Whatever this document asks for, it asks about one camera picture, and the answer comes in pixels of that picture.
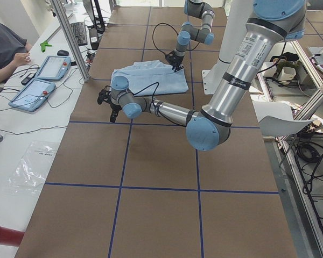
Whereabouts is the black cable bundle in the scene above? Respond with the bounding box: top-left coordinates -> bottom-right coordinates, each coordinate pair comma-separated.
294,139 -> 323,178

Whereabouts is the lower teach pendant tablet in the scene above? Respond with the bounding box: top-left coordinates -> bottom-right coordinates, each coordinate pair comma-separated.
9,78 -> 56,112

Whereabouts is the black monitor stand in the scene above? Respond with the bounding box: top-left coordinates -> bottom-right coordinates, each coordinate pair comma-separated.
91,0 -> 106,34

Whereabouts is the white chair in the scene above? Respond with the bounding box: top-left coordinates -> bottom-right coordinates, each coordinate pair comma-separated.
252,101 -> 315,137

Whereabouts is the green plastic tool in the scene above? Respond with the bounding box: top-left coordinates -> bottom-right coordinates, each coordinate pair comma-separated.
40,40 -> 52,53

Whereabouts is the upper teach pendant tablet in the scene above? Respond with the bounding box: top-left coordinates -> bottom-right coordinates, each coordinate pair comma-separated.
35,56 -> 71,81

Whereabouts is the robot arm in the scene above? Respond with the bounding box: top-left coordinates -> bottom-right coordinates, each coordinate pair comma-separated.
165,0 -> 215,72
97,1 -> 307,151

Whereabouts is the black phone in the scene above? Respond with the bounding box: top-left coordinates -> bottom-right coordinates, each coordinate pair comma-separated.
21,73 -> 35,85

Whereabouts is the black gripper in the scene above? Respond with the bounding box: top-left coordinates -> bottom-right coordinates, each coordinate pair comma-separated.
164,51 -> 184,73
97,85 -> 121,123

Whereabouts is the seated person grey shirt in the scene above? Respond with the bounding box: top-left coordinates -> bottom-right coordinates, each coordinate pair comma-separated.
0,23 -> 32,83

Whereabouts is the black keyboard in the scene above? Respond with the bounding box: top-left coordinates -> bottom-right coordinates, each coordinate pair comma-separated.
70,21 -> 88,46

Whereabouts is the light blue button shirt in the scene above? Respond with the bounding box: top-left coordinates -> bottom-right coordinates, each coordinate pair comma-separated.
111,60 -> 188,96

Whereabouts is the teach pendant tablet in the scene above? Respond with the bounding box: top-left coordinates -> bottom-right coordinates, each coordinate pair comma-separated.
35,56 -> 71,81
9,78 -> 56,112

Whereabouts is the clear plastic bag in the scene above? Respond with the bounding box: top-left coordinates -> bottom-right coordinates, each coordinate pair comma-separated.
2,141 -> 60,196

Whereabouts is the white central pedestal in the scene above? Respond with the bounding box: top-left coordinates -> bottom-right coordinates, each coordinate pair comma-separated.
201,0 -> 248,96

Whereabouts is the black computer mouse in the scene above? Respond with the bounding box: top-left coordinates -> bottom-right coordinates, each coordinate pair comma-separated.
57,49 -> 69,56

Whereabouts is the aluminium frame post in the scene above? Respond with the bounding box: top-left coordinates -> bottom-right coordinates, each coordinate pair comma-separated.
50,0 -> 90,82

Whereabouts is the red cylinder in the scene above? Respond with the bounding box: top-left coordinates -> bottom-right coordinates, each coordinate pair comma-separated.
0,226 -> 24,247

